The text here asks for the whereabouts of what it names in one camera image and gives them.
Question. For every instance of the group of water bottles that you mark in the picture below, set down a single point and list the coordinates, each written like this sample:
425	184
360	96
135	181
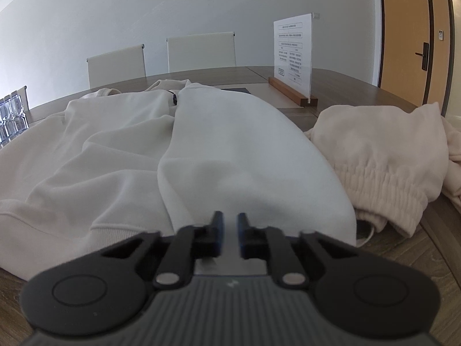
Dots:
12	119

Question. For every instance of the white chair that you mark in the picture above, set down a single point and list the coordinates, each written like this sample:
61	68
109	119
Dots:
201	52
23	97
117	66

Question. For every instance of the paper sign in wooden stand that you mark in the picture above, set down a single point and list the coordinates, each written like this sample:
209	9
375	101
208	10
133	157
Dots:
291	50

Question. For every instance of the white sweatshirt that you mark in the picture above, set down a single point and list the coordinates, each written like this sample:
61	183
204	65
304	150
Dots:
234	151

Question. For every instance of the wooden door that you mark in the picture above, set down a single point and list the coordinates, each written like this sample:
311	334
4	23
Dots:
403	25

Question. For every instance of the beige sweatpants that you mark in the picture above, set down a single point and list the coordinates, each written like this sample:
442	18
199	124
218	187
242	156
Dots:
378	144

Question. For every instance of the black table socket panel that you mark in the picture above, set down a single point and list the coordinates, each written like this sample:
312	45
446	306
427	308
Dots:
234	90

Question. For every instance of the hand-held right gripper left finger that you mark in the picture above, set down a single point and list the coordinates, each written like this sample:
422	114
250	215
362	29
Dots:
218	230

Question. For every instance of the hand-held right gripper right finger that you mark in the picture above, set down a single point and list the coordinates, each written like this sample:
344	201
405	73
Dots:
242	232

